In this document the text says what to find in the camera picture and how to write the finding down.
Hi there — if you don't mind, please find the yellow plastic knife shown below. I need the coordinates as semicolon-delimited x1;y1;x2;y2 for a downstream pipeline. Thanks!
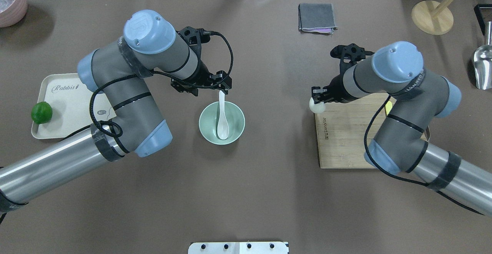
384;101;393;117

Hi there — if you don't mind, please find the mint green bowl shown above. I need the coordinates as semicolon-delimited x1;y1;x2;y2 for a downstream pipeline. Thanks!
198;101;245;145

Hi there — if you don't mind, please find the grey folded cloth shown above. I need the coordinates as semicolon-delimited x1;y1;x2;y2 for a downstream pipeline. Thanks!
298;3;339;35

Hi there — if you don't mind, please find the wooden mug tree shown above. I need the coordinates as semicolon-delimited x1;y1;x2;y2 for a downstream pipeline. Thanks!
411;0;454;35

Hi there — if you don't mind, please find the cream rabbit tray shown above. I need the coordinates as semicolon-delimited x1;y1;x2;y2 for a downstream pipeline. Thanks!
31;73;93;139

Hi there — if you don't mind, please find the white steamed bun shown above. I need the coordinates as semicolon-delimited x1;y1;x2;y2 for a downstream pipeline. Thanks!
309;98;325;114

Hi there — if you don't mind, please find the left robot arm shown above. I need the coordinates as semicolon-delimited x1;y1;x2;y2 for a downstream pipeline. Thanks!
1;10;232;215

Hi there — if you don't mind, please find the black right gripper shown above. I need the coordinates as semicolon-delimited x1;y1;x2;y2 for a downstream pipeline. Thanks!
311;43;374;104

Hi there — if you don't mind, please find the green lime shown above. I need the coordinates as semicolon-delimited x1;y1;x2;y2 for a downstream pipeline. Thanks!
30;101;53;125

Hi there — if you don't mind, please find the bamboo cutting board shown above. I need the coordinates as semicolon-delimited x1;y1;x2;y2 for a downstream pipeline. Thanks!
314;93;388;169

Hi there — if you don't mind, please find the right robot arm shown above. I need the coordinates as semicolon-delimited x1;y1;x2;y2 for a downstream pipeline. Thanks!
309;42;492;217

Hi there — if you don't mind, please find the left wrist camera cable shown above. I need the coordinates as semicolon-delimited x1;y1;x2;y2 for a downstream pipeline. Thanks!
89;31;234;138

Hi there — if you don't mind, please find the pink bowl with ice cubes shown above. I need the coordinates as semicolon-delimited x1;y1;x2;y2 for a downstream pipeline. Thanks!
0;0;28;28

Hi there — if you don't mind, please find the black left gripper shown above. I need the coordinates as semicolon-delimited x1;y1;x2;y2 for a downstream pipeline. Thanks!
171;26;232;96

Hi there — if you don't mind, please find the metal scoop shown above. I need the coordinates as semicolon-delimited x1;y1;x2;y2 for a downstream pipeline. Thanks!
473;22;492;90

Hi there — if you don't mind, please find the white ceramic spoon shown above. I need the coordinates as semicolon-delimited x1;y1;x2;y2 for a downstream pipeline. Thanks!
216;91;229;140

